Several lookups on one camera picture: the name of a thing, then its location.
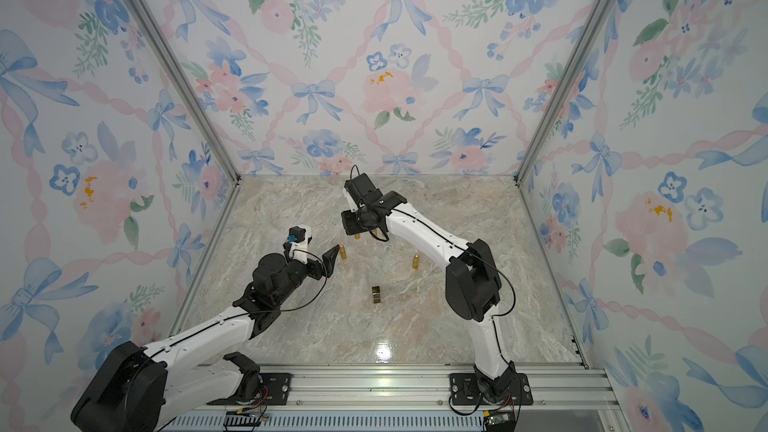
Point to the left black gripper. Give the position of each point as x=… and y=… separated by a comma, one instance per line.
x=329, y=262

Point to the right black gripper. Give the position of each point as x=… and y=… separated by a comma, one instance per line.
x=350, y=227

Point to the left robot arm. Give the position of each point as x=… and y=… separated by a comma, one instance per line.
x=144, y=388

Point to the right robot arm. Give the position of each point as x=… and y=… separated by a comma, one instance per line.
x=472, y=281

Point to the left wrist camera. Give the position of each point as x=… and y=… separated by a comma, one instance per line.
x=297, y=243

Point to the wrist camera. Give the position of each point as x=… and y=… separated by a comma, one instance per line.
x=355, y=192
x=297, y=243

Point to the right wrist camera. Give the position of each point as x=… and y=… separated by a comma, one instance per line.
x=355, y=192

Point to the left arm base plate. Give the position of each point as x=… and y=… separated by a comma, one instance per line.
x=270, y=389

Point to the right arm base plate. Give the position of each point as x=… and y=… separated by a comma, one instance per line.
x=469, y=389

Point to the aluminium front rail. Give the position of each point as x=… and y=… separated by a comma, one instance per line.
x=389, y=397

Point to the left aluminium corner post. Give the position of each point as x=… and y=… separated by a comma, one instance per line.
x=172, y=67

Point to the aluminium corner post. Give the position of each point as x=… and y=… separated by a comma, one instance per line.
x=172, y=67
x=572, y=70

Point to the right aluminium corner post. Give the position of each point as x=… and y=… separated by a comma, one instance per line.
x=572, y=70

